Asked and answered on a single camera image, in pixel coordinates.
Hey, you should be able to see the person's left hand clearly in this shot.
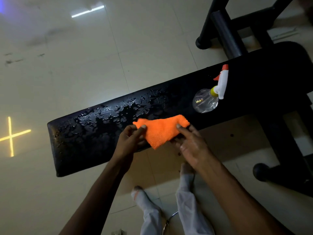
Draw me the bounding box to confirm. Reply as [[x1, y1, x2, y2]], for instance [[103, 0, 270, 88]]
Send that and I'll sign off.
[[112, 124, 147, 172]]

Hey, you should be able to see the person's right forearm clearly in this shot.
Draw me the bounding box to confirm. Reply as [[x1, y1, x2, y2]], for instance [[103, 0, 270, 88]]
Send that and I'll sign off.
[[194, 155, 294, 235]]

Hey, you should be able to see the person's left forearm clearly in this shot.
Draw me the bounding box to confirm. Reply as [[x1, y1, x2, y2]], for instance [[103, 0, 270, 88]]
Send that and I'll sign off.
[[59, 158, 129, 235]]

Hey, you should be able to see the black padded gym bench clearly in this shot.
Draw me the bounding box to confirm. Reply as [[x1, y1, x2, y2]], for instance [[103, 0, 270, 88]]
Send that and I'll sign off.
[[47, 41, 313, 178]]

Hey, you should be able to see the person's right hand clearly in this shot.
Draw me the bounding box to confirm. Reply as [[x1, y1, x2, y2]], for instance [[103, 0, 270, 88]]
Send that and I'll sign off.
[[170, 124, 216, 172]]

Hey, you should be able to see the person's right leg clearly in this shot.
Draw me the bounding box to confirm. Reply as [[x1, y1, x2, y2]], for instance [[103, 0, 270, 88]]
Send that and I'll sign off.
[[176, 162, 216, 235]]

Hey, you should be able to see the person's leg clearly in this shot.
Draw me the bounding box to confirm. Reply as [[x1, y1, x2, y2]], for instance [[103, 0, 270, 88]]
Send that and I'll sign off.
[[176, 162, 216, 235], [130, 185, 163, 235]]

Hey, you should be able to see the orange microfiber cloth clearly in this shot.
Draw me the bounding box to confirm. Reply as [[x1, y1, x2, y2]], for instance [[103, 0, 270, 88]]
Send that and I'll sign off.
[[133, 114, 190, 150]]

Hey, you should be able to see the black metal bench frame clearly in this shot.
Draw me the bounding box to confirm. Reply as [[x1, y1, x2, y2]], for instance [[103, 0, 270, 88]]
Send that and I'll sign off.
[[195, 0, 313, 197]]

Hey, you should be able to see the silver metal ring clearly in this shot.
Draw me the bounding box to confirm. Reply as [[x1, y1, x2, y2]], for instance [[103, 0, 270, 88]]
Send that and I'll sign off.
[[162, 211, 179, 235]]

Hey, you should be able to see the person's left leg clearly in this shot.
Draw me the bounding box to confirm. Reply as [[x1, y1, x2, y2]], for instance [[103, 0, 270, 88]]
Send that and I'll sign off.
[[130, 185, 163, 235]]

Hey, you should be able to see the clear spray bottle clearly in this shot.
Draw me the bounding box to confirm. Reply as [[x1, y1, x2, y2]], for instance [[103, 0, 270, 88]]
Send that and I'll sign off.
[[192, 64, 229, 113]]

